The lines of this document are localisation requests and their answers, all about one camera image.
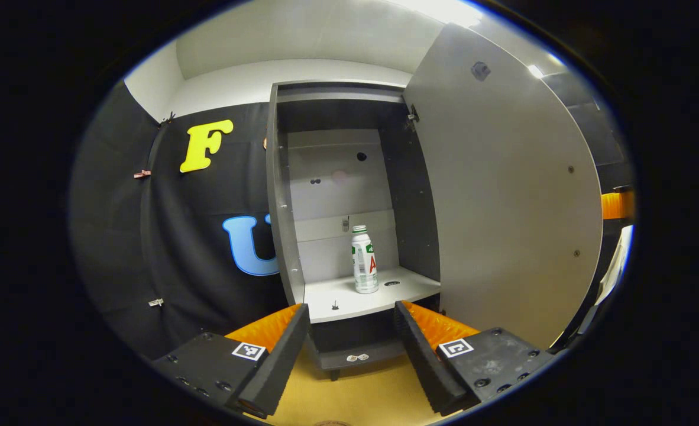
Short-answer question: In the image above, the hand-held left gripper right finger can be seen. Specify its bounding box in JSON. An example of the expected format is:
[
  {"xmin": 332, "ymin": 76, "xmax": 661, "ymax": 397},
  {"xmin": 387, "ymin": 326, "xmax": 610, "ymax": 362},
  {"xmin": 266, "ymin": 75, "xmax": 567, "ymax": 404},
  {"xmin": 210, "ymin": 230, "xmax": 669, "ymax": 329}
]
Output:
[{"xmin": 393, "ymin": 300, "xmax": 555, "ymax": 417}]

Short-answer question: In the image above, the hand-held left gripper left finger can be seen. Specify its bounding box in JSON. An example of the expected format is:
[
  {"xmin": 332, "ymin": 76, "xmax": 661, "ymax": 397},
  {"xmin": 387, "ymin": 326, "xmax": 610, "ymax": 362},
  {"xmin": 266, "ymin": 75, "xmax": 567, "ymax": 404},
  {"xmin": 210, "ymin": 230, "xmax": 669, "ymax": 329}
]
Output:
[{"xmin": 151, "ymin": 303, "xmax": 312, "ymax": 419}]

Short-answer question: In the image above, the grey cabinet door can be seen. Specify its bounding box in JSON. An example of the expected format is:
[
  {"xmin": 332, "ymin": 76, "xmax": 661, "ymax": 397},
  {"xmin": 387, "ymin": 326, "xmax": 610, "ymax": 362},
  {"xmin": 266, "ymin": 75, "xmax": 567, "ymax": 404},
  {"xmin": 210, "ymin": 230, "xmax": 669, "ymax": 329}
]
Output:
[{"xmin": 403, "ymin": 22, "xmax": 604, "ymax": 351}]

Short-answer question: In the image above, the white plastic bottle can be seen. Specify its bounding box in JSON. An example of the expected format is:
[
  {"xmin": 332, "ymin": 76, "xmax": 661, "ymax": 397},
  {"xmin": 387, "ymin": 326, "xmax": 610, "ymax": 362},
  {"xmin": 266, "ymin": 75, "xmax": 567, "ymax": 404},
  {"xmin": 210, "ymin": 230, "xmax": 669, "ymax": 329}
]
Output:
[{"xmin": 351, "ymin": 225, "xmax": 380, "ymax": 295}]

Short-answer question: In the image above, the dark grey cabinet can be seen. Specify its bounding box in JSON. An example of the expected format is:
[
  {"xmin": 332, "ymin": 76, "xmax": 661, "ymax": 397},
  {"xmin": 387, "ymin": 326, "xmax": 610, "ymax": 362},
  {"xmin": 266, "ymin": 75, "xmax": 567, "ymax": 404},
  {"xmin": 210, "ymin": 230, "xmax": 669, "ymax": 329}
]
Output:
[{"xmin": 265, "ymin": 80, "xmax": 443, "ymax": 380}]

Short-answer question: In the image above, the white cabinet shelf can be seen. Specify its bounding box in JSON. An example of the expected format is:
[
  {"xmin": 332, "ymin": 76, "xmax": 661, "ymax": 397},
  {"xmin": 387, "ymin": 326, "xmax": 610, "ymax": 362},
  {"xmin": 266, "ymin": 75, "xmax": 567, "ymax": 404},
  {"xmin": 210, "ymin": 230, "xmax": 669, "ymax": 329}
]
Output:
[{"xmin": 303, "ymin": 266, "xmax": 441, "ymax": 324}]

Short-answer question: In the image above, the black backdrop cloth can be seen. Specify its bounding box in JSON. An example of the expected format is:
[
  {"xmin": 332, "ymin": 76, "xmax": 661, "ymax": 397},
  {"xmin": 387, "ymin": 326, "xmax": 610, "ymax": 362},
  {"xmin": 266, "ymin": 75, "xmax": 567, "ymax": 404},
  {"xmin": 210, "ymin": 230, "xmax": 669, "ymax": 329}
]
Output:
[
  {"xmin": 542, "ymin": 71, "xmax": 631, "ymax": 193},
  {"xmin": 69, "ymin": 80, "xmax": 291, "ymax": 359}
]

